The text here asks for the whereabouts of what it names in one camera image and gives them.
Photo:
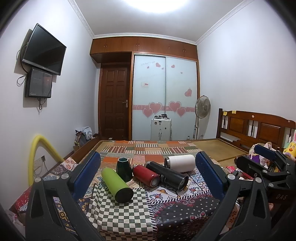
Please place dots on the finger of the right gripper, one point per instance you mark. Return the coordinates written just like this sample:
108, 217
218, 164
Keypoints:
269, 154

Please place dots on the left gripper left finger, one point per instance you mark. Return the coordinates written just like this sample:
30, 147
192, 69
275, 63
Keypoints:
42, 219

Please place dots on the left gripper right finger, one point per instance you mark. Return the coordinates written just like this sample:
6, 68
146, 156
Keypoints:
253, 221

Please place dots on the green bottle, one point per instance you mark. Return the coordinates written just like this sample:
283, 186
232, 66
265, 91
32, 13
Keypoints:
118, 188

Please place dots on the dark green hexagonal cup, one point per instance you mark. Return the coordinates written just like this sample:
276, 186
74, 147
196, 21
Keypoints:
123, 169

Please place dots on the yellow plush toy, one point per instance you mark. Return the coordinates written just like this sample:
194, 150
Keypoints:
290, 150

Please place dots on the yellow foam tube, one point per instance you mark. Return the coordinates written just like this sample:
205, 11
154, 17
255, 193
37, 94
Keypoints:
40, 145

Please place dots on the patchwork patterned cloth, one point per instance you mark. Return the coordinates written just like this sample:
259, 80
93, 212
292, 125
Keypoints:
129, 221

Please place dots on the standing fan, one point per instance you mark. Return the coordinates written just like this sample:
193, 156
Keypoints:
202, 109

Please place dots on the white bottle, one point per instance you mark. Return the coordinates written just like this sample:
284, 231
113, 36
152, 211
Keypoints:
181, 163

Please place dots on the clothes pile in corner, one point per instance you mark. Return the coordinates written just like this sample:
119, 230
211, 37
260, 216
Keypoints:
83, 135

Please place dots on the black bottle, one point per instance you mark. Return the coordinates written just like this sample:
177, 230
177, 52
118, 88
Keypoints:
168, 176

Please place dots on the red bottle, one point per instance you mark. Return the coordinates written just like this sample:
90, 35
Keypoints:
146, 176

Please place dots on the striped patchwork bed sheet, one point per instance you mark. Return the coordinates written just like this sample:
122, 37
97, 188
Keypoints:
141, 151

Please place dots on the sliding wardrobe with hearts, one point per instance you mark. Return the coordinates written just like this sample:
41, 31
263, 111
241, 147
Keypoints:
163, 80

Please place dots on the brown wooden door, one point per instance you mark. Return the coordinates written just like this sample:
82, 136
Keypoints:
114, 93

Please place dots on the wall power socket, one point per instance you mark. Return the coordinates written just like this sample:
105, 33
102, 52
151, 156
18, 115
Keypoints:
38, 163

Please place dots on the wooden bed frame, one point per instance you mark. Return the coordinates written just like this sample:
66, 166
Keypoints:
71, 160

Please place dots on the small wall monitor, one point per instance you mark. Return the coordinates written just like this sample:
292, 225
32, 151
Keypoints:
38, 84

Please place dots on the wall mounted television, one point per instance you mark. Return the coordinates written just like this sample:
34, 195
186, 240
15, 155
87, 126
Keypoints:
44, 51

